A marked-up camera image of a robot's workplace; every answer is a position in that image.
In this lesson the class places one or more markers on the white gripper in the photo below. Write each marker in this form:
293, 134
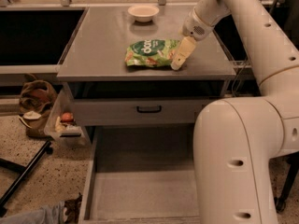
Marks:
193, 26

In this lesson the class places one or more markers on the green rice chip bag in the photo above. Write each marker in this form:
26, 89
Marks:
151, 53

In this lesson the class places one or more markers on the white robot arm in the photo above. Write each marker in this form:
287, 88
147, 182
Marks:
235, 138

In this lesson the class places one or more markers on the grey drawer cabinet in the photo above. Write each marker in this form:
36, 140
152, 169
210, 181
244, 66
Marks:
98, 50

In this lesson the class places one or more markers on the open grey middle drawer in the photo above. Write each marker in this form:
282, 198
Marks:
140, 175

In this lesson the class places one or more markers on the brown paper bag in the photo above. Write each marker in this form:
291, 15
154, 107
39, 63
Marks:
36, 101

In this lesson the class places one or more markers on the white bowl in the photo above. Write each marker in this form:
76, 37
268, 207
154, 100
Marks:
143, 13

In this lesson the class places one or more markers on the red apple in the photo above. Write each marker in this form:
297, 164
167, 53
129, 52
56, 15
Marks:
67, 117

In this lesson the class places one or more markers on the clear plastic bin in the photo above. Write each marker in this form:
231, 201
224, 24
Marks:
61, 125

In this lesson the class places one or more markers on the black office chair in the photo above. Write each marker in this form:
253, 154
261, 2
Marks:
280, 202

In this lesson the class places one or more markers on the brown shoe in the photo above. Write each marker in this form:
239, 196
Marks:
72, 209

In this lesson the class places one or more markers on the black metal stand leg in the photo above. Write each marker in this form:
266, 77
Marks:
22, 171

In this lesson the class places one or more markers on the person's jeans leg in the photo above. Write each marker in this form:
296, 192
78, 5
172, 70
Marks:
44, 215

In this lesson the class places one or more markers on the grey upper drawer with handle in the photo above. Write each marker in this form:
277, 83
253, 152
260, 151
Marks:
114, 103

